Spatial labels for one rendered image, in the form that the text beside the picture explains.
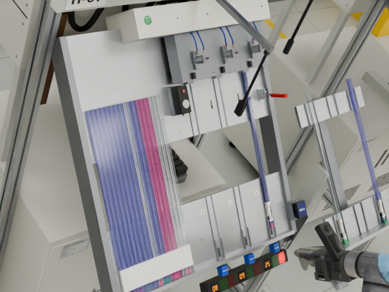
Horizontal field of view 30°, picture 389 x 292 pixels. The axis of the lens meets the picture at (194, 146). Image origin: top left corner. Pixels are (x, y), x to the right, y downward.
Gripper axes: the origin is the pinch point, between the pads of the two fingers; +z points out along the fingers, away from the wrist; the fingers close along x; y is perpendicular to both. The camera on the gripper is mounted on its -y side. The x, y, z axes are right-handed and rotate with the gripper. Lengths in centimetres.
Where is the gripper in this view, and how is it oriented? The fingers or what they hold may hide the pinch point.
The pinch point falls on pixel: (297, 249)
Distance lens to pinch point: 223.4
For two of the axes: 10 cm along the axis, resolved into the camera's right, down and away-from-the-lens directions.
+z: -6.2, 0.3, 7.8
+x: 7.6, -2.2, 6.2
